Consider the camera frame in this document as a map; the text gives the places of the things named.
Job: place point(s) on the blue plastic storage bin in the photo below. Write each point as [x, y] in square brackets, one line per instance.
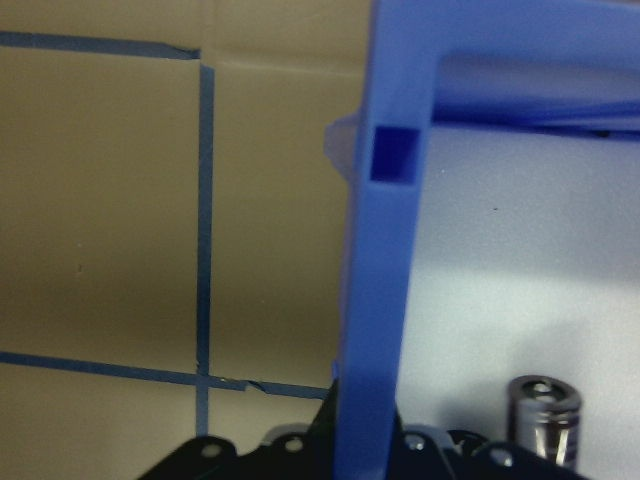
[380, 250]

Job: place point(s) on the white foam bin liner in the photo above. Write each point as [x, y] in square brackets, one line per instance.
[500, 275]

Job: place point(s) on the black silver cylinder switch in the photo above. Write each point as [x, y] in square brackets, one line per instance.
[545, 420]

